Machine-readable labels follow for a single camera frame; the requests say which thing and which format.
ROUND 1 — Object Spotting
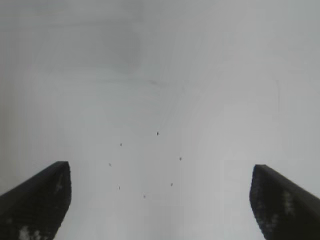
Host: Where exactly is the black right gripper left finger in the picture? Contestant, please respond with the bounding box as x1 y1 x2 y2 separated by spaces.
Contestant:
0 161 73 240

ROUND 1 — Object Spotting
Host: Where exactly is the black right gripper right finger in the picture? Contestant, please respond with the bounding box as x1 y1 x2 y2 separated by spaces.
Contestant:
249 163 320 240

